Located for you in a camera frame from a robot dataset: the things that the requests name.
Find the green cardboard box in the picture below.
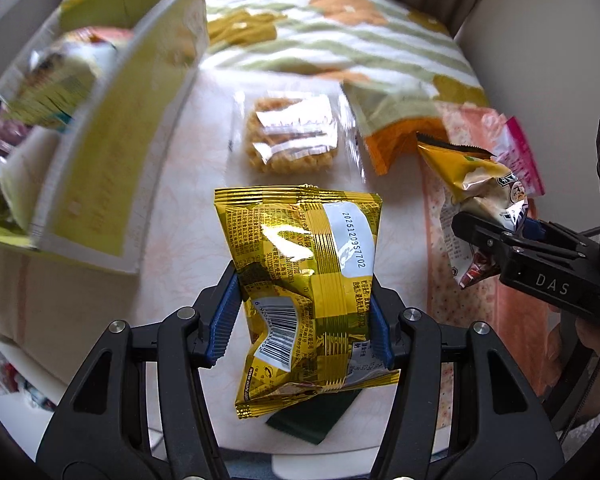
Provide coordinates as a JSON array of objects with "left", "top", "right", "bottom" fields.
[{"left": 0, "top": 0, "right": 208, "bottom": 274}]

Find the clear waffle snack packet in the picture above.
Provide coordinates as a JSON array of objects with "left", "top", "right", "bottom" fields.
[{"left": 230, "top": 90, "right": 360, "bottom": 177}]

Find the floral striped quilt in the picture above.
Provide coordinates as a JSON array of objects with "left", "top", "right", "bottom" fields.
[{"left": 206, "top": 0, "right": 488, "bottom": 106}]

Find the gold foil snack packet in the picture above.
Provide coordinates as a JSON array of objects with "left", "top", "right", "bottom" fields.
[{"left": 214, "top": 184, "right": 399, "bottom": 419}]

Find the pink clear snack packet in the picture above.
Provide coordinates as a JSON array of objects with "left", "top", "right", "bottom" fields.
[{"left": 437, "top": 102, "right": 545, "bottom": 198}]

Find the green orange snack bag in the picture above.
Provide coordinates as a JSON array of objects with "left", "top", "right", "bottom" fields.
[{"left": 341, "top": 81, "right": 449, "bottom": 176}]

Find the maroon snack packet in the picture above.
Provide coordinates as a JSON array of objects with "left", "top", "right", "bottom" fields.
[{"left": 0, "top": 102, "right": 31, "bottom": 162}]

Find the cream orange snack bag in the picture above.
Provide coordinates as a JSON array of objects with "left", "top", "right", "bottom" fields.
[{"left": 6, "top": 26, "right": 134, "bottom": 131}]

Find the person right hand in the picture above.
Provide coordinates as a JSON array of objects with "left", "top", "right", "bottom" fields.
[{"left": 543, "top": 311, "right": 600, "bottom": 431}]

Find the yellow cream snack bag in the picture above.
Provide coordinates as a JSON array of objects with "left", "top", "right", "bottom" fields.
[{"left": 416, "top": 133, "right": 529, "bottom": 288}]

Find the dark green snack bar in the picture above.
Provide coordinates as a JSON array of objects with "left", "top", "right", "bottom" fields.
[{"left": 266, "top": 389, "right": 361, "bottom": 445}]

